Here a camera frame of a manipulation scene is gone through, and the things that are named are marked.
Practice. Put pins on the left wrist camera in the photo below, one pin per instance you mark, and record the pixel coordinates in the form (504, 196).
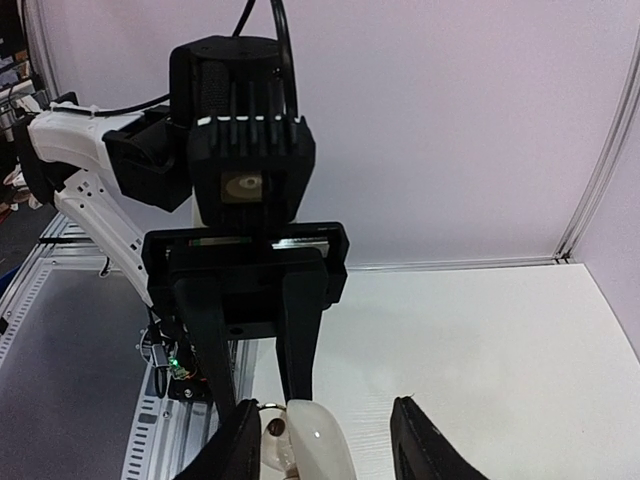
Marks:
(250, 166)

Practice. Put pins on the aluminium front rail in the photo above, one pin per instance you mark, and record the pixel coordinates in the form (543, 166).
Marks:
(77, 391)

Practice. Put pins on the white earbud charging case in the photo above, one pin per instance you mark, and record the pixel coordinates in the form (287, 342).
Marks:
(303, 440)

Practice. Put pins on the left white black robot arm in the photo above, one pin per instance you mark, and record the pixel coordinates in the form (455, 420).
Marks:
(122, 174)

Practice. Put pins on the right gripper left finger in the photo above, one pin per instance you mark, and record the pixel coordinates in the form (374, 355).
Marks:
(233, 452)

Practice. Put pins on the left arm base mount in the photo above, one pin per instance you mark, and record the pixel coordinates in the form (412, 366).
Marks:
(175, 372)

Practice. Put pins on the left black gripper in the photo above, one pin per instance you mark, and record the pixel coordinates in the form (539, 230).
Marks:
(203, 278)

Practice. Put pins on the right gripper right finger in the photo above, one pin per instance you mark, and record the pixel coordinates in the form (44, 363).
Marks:
(420, 450)

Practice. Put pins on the right aluminium frame post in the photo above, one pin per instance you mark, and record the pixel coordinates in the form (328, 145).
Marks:
(608, 160)

